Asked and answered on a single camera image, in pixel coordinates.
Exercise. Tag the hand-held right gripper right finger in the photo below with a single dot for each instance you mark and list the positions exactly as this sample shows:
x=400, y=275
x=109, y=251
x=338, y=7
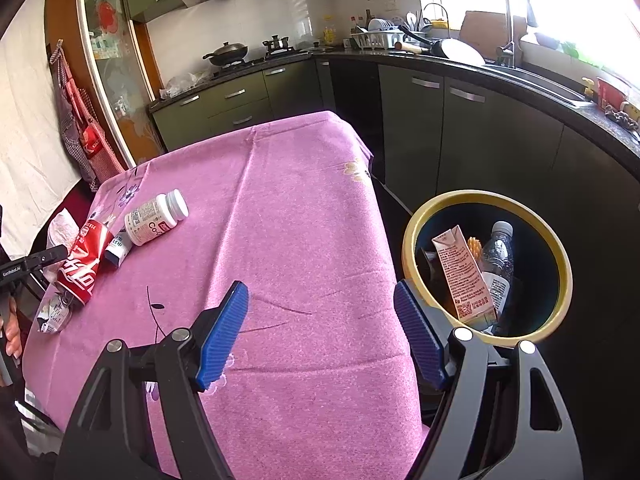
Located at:
x=417, y=335

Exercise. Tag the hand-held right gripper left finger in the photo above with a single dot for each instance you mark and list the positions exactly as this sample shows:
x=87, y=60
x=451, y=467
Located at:
x=222, y=335

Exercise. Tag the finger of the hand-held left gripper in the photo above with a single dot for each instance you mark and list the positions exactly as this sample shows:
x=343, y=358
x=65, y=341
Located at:
x=37, y=284

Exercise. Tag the red soda can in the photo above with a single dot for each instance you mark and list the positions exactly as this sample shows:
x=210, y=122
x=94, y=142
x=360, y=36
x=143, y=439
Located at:
x=82, y=265

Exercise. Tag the white red milk carton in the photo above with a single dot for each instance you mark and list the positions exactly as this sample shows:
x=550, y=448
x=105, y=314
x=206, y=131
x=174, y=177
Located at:
x=460, y=275

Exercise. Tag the orange foam net sleeve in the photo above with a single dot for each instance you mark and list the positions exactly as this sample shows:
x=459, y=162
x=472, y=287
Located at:
x=475, y=247

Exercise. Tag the clear plastic water bottle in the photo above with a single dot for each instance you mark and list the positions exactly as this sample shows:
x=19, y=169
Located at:
x=497, y=255

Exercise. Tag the yellow rimmed trash bin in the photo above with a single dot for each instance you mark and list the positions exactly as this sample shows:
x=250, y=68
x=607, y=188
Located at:
x=565, y=270

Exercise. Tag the person's left hand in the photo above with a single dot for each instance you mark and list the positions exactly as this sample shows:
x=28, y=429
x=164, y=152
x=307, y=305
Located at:
x=11, y=332

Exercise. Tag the crumpled printed packet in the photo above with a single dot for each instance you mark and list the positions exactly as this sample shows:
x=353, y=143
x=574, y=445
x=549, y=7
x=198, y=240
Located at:
x=52, y=317

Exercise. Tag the crumpled clear plastic wrapper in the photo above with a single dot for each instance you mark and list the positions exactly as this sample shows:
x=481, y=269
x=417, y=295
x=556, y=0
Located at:
x=62, y=230

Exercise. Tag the dark red chair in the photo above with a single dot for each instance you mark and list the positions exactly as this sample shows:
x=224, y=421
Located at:
x=75, y=200

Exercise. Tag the white blue tube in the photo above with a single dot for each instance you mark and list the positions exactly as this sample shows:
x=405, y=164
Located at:
x=117, y=250

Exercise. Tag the white pill bottle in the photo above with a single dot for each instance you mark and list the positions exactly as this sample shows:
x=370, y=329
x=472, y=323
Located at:
x=150, y=222

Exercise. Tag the white hanging cloth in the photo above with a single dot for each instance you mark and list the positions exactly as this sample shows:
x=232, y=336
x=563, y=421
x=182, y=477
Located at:
x=25, y=135

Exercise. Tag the dark checked apron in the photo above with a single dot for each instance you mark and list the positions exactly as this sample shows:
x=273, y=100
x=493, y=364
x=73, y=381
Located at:
x=72, y=140

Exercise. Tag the red checked apron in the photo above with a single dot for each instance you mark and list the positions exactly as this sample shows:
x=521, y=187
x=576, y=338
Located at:
x=97, y=140

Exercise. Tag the pink floral tablecloth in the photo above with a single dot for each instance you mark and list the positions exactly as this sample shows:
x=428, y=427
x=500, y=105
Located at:
x=300, y=210

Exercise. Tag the green kitchen cabinet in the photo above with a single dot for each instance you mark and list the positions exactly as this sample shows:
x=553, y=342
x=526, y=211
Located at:
x=475, y=135

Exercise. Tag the frosted glass sliding door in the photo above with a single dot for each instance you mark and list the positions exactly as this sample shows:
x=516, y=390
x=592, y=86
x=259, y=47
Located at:
x=115, y=60

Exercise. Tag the clear plastic bag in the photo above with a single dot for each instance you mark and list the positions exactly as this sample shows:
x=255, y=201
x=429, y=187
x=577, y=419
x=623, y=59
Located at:
x=182, y=82

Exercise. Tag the black kitchen countertop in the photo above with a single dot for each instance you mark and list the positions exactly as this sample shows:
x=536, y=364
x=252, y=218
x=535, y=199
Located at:
x=450, y=62

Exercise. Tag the black wok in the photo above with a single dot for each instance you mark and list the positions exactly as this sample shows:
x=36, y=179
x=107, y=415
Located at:
x=227, y=54

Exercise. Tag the gas stove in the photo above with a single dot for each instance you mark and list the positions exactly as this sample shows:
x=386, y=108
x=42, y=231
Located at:
x=270, y=57

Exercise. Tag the steel kitchen sink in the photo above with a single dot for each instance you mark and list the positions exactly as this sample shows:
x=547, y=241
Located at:
x=545, y=82

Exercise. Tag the small black pot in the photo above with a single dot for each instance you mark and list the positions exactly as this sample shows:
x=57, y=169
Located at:
x=277, y=45

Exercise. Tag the white dish rack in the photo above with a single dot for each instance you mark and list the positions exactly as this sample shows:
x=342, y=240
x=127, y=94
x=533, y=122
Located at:
x=377, y=36

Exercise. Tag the red plastic container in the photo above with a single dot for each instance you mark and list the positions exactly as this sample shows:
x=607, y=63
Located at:
x=612, y=92

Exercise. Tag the yellow oil bottle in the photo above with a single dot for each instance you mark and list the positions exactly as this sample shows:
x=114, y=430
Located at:
x=329, y=35

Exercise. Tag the brown cutting board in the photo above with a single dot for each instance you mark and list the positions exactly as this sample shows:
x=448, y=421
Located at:
x=485, y=27

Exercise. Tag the chrome kitchen faucet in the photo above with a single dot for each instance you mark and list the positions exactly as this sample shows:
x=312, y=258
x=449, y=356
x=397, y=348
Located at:
x=510, y=20

